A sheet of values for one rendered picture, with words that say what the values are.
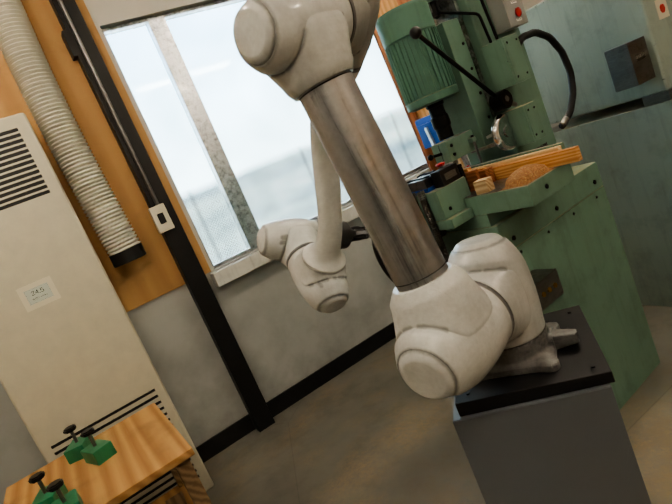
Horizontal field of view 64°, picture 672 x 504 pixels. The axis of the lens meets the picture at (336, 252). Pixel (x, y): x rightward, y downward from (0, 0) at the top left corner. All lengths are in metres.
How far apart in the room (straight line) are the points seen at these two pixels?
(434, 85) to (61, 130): 1.62
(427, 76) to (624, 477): 1.20
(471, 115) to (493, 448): 1.11
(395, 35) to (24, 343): 1.81
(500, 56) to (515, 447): 1.20
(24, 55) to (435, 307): 2.19
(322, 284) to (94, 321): 1.44
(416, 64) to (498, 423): 1.10
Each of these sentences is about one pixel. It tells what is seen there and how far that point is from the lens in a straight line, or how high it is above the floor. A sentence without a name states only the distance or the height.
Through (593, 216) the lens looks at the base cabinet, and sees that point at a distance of 2.02.
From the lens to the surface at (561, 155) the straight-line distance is 1.62.
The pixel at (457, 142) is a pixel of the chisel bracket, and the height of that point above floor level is 1.05.
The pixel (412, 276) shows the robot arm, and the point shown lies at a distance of 0.92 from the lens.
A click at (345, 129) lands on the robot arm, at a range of 0.89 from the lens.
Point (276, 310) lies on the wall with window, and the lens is 2.95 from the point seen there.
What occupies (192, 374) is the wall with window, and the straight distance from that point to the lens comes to 2.86.
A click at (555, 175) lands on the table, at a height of 0.88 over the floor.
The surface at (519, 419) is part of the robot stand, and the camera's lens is 1.13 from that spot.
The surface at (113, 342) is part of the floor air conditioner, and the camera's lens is 2.47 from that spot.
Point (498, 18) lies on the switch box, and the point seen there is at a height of 1.37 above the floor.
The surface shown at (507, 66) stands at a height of 1.21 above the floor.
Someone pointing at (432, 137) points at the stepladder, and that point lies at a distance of 2.73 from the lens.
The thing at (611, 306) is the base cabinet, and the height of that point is 0.33.
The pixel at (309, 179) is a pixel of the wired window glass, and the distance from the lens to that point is 3.14.
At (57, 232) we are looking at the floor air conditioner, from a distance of 2.45.
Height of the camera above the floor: 1.18
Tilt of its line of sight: 10 degrees down
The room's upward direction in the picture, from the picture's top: 23 degrees counter-clockwise
